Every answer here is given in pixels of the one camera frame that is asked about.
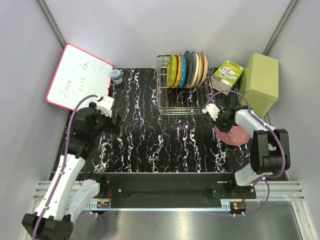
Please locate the green printed paper box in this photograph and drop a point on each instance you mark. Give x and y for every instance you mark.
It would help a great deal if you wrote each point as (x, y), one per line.
(227, 75)

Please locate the metal wire dish rack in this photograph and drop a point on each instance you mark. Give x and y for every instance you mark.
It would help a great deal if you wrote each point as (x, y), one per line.
(180, 101)

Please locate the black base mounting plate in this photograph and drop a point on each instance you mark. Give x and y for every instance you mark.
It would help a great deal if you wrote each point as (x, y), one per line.
(172, 190)

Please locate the light green metal tin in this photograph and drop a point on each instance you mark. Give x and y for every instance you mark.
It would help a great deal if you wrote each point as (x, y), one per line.
(259, 83)

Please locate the blue polka dot plate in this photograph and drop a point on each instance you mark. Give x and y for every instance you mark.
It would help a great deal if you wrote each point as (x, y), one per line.
(183, 71)

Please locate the small blue lidded jar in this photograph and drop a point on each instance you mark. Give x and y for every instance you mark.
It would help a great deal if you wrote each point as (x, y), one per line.
(116, 76)

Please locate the lime green polka dot plate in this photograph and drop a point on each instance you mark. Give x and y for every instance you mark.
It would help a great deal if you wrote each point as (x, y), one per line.
(171, 71)

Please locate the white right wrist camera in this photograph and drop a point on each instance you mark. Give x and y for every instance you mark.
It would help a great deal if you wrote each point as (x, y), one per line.
(212, 110)

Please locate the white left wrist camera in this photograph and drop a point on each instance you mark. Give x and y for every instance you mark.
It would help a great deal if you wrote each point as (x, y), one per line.
(104, 104)

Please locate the pink polka dot plate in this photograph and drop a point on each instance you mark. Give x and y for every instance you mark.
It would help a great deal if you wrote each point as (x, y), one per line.
(237, 136)

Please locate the dark teal plate in rack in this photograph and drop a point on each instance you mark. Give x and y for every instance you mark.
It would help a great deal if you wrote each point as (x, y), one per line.
(187, 55)

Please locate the beige plate in rack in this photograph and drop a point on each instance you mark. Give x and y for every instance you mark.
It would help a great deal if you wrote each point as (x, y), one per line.
(202, 72)

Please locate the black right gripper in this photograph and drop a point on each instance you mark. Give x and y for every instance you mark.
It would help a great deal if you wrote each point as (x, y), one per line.
(224, 129)

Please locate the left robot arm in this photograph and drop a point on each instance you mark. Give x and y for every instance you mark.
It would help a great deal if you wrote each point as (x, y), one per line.
(56, 214)

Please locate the pink framed whiteboard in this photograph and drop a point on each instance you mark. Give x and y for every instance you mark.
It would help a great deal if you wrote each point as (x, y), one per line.
(78, 74)

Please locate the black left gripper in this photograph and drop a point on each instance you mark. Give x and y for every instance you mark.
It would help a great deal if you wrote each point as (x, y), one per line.
(110, 121)

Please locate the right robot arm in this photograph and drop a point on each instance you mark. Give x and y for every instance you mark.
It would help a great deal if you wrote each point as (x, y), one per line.
(269, 152)

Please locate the orange polka dot plate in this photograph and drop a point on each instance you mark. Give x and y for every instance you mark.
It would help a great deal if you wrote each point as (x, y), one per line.
(178, 71)

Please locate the cream plate in rack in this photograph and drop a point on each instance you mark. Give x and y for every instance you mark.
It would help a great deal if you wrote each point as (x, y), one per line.
(199, 68)

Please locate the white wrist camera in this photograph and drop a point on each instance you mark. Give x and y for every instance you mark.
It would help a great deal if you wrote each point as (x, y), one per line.
(212, 110)
(104, 104)

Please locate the teal grey plate in rack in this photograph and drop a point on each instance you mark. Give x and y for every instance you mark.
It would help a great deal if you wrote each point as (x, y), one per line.
(192, 69)

